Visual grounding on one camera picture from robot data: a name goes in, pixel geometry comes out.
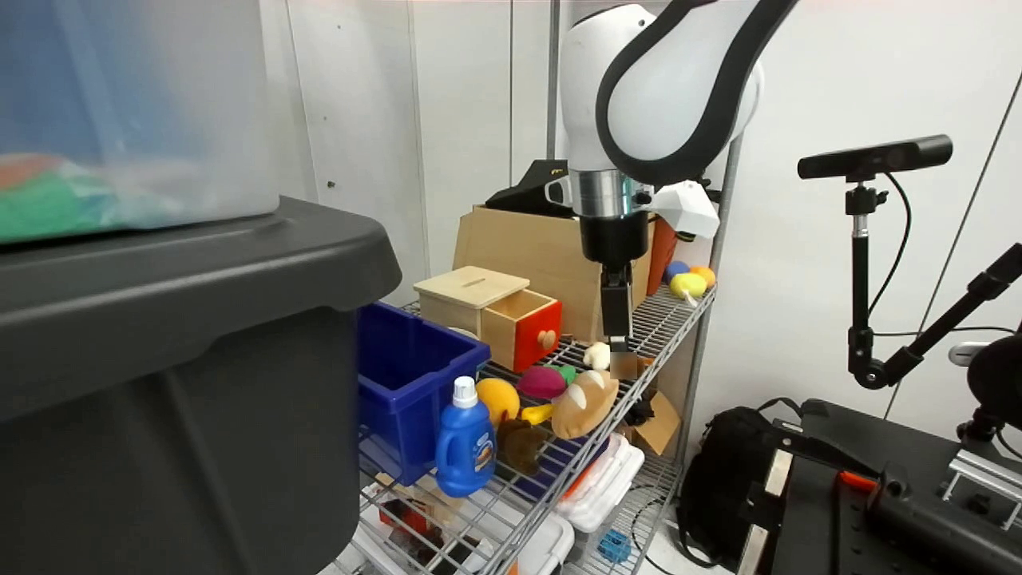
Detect pink plush toy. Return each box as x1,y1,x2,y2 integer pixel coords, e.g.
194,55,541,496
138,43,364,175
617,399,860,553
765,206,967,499
519,367,564,399

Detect blue plastic storage bin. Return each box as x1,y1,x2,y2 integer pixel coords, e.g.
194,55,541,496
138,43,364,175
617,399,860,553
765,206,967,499
358,302,490,483

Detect dark grey storage tote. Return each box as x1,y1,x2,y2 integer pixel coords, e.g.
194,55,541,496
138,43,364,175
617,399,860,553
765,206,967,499
0,198,400,575

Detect blue detergent bottle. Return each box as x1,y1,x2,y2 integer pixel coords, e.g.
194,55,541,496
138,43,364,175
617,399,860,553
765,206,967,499
436,376,496,499

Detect wire shelf rack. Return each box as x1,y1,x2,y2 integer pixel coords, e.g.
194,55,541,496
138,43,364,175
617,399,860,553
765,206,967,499
329,138,748,575

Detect clear plastic storage tub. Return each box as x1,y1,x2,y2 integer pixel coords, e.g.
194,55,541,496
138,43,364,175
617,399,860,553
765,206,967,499
0,0,281,242

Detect white plush toy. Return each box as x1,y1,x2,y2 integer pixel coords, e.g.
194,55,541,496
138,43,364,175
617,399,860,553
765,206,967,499
580,341,614,369

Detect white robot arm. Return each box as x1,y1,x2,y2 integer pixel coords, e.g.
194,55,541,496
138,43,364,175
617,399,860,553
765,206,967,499
544,0,800,349

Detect black backpack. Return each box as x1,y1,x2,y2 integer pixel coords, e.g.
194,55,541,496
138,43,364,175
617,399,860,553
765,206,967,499
675,407,844,575

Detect brown bread plush toy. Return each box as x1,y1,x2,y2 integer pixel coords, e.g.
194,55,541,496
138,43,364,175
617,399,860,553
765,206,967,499
553,369,619,441

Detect black stereo camera on stand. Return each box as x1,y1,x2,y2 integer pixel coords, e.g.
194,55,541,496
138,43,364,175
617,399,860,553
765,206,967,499
796,130,1022,393

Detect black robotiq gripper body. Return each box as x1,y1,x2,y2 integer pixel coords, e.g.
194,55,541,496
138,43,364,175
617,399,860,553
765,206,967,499
580,213,647,345

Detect red wooden drawer box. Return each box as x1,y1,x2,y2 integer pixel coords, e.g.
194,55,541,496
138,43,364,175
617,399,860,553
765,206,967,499
414,266,563,369

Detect black perforated breadboard plate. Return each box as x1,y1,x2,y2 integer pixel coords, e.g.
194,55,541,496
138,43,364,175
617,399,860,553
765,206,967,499
766,399,1022,575

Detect cardboard box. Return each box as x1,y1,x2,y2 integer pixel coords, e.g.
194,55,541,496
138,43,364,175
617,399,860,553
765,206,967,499
455,206,604,341

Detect dark brown plush animal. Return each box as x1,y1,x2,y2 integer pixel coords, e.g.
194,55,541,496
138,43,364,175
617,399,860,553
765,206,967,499
498,417,546,474

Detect yellow plush ball toy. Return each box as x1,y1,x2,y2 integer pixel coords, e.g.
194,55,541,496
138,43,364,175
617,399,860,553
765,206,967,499
475,376,521,422

